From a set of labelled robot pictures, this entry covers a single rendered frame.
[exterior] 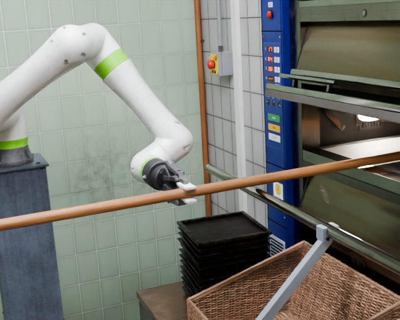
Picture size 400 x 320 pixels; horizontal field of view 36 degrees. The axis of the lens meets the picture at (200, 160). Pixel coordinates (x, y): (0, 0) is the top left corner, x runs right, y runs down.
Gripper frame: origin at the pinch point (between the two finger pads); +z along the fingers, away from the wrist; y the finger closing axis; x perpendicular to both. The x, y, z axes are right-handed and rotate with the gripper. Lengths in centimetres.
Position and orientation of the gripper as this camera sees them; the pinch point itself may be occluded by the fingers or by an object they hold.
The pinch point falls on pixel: (186, 192)
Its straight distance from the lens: 172.4
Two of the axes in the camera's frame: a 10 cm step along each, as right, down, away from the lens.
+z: 4.0, 1.9, -9.0
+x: -9.2, 1.4, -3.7
